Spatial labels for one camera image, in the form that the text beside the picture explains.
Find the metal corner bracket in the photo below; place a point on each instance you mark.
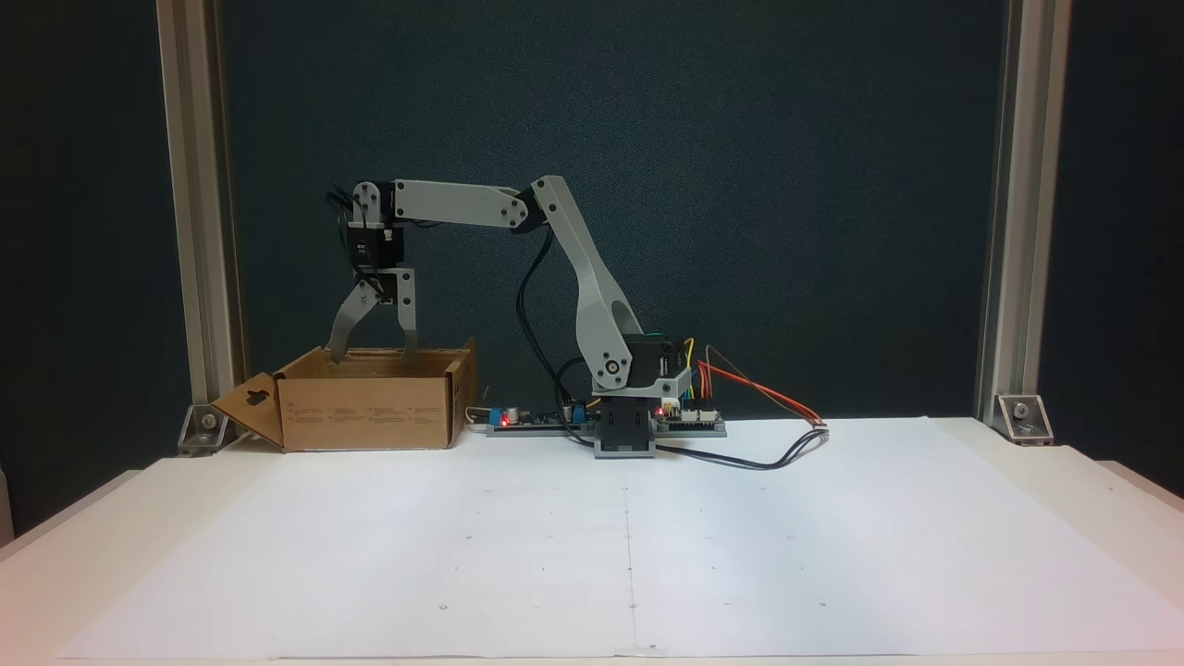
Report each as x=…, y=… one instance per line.
x=1025, y=416
x=205, y=427

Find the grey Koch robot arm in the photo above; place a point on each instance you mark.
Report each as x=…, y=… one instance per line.
x=592, y=277

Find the brown cardboard box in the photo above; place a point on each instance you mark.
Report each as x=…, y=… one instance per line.
x=370, y=412

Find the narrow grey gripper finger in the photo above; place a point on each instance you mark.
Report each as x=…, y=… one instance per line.
x=408, y=333

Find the white paper sheet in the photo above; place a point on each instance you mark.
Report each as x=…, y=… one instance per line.
x=832, y=555

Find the aluminium frame post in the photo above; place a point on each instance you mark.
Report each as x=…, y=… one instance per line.
x=199, y=185
x=1022, y=185

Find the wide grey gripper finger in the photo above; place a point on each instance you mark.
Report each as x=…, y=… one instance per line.
x=347, y=324

